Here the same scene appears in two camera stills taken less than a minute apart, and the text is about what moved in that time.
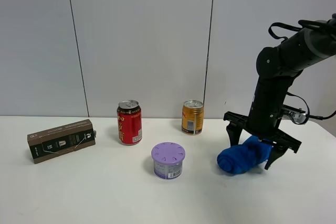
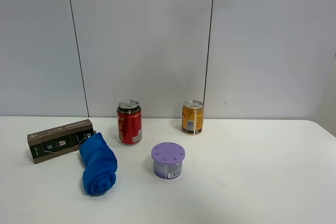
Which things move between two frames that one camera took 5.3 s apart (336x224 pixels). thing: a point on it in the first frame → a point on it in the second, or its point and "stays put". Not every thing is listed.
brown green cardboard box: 50,143 stays put
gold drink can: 192,117 stays put
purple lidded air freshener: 168,157 stays put
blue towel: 240,159 → 101,164
